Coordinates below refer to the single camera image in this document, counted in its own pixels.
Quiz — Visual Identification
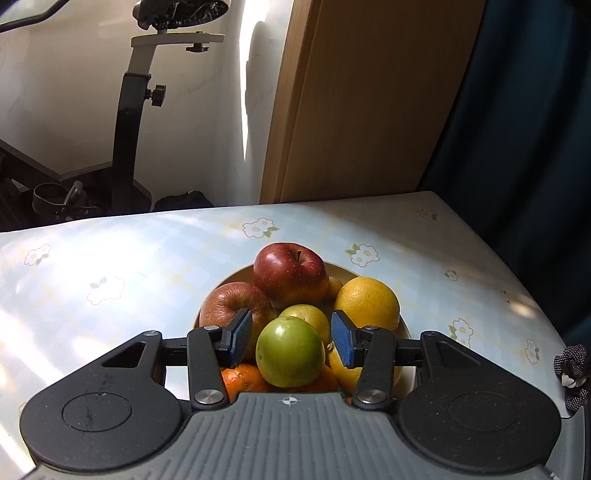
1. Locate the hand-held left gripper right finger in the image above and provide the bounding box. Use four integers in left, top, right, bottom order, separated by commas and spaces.
331, 310, 502, 411

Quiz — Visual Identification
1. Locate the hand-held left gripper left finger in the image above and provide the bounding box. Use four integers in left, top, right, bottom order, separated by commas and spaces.
99, 308, 254, 409

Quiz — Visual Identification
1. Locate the brownish wrinkled apple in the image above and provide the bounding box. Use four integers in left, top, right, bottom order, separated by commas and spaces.
198, 281, 276, 363

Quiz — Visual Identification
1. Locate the large yellow lemon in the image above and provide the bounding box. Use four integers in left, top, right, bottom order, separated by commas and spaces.
327, 340, 402, 393

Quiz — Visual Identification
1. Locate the yellow-green lemon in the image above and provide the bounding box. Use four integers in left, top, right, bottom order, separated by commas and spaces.
277, 303, 332, 344

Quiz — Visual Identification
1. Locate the round yellow citrus fruit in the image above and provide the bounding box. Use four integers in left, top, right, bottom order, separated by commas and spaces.
333, 276, 402, 332

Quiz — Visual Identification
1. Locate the green apple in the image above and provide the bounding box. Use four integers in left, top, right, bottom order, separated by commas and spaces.
255, 316, 328, 388

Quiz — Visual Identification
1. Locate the cream round plate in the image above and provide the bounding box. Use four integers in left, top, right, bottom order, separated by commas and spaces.
191, 261, 413, 400

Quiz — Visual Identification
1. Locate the red apple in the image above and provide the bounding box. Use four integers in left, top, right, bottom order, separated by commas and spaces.
252, 242, 331, 310

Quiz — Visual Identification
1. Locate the floral tablecloth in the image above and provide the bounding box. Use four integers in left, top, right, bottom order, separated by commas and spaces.
0, 190, 568, 480

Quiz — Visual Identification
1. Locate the black bag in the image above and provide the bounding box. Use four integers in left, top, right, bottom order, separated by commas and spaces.
154, 190, 215, 212

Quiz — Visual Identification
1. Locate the black exercise bike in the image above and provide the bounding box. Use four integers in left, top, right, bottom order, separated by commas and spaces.
0, 0, 232, 220

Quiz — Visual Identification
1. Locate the black dotted fabric bow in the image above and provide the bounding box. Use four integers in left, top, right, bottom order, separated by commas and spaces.
553, 344, 591, 414

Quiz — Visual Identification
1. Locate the wooden door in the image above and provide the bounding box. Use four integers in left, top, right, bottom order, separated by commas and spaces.
259, 0, 488, 205

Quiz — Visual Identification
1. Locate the dark blue curtain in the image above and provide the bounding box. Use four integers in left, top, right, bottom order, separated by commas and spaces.
418, 0, 591, 356

